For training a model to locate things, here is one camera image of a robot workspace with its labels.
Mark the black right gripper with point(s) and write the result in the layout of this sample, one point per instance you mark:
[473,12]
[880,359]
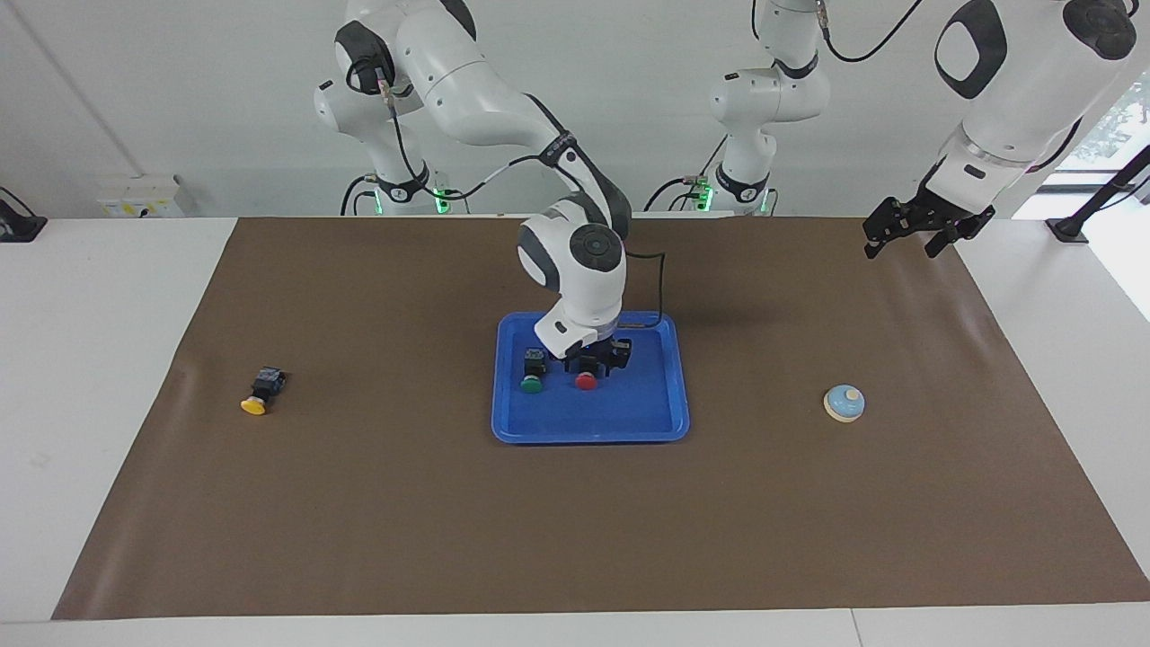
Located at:
[618,350]

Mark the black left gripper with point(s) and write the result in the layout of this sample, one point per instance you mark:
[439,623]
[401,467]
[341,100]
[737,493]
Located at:
[936,218]

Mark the red mushroom push button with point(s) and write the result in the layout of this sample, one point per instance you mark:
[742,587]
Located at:
[586,383]

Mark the green mushroom push button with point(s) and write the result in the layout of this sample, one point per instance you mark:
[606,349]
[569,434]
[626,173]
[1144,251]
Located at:
[532,386]

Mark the light blue service bell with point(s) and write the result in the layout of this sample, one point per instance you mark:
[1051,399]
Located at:
[844,403]

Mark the yellow mushroom push button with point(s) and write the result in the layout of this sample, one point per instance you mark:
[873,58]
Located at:
[254,406]

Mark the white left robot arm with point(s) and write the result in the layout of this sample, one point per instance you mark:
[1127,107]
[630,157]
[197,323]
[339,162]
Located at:
[1015,90]

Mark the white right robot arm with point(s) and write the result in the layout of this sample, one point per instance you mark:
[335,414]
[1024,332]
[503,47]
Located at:
[467,81]

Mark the blue plastic tray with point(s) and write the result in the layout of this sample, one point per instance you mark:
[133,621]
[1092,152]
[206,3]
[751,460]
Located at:
[629,413]

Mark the black stand with pole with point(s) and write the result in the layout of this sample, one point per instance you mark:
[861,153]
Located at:
[1069,229]

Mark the brown table mat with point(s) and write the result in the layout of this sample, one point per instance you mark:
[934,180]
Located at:
[575,539]

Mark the white wall socket box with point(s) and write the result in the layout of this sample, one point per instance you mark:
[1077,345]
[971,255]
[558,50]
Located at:
[135,193]

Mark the black clamp mount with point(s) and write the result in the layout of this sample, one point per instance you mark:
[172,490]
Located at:
[22,226]

